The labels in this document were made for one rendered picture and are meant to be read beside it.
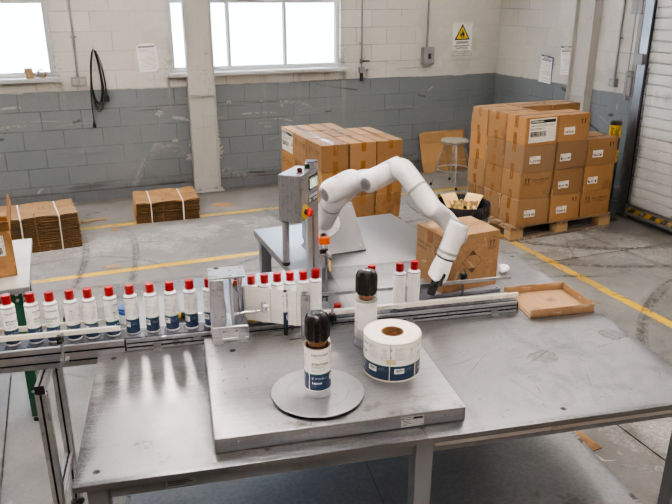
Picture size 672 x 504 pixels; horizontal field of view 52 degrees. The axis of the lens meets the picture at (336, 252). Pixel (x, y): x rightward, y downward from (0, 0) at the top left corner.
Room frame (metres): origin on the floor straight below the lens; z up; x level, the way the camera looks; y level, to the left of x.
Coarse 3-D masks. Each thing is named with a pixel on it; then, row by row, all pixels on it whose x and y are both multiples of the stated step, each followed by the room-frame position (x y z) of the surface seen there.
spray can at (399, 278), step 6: (396, 264) 2.67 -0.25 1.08; (402, 264) 2.67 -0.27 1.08; (396, 270) 2.67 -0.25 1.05; (402, 270) 2.67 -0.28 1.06; (396, 276) 2.66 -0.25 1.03; (402, 276) 2.66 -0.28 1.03; (396, 282) 2.66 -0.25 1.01; (402, 282) 2.66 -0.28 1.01; (396, 288) 2.66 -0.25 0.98; (402, 288) 2.66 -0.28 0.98; (396, 294) 2.66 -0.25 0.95; (402, 294) 2.66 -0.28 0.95; (396, 300) 2.66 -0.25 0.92; (402, 300) 2.66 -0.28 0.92
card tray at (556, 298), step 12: (504, 288) 2.93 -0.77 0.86; (516, 288) 2.94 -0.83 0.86; (528, 288) 2.96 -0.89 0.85; (540, 288) 2.97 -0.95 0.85; (552, 288) 2.98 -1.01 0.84; (564, 288) 2.98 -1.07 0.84; (528, 300) 2.86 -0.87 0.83; (540, 300) 2.86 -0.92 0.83; (552, 300) 2.86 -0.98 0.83; (564, 300) 2.86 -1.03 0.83; (576, 300) 2.86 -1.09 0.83; (588, 300) 2.79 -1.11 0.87; (528, 312) 2.73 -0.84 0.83; (540, 312) 2.69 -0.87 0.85; (552, 312) 2.70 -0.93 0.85; (564, 312) 2.72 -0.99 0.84; (576, 312) 2.73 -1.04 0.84
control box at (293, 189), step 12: (312, 168) 2.72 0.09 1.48; (288, 180) 2.60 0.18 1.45; (300, 180) 2.59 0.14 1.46; (288, 192) 2.60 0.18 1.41; (300, 192) 2.59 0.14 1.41; (288, 204) 2.60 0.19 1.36; (300, 204) 2.59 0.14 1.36; (312, 204) 2.68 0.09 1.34; (288, 216) 2.60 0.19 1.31; (300, 216) 2.59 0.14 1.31
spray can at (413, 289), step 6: (414, 264) 2.69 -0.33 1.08; (408, 270) 2.70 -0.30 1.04; (414, 270) 2.69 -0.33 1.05; (408, 276) 2.69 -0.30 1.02; (414, 276) 2.68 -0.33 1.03; (408, 282) 2.69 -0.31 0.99; (414, 282) 2.68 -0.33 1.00; (408, 288) 2.69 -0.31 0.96; (414, 288) 2.68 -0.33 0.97; (408, 294) 2.69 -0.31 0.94; (414, 294) 2.68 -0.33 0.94; (408, 300) 2.69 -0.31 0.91; (414, 300) 2.68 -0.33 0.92
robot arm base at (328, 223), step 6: (318, 204) 3.50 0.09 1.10; (318, 210) 3.47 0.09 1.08; (324, 216) 3.44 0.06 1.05; (330, 216) 3.43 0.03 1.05; (336, 216) 3.46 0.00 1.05; (324, 222) 3.48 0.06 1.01; (330, 222) 3.48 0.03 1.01; (336, 222) 3.59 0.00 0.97; (324, 228) 3.52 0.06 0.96; (330, 228) 3.55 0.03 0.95; (336, 228) 3.56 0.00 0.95; (330, 234) 3.53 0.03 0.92
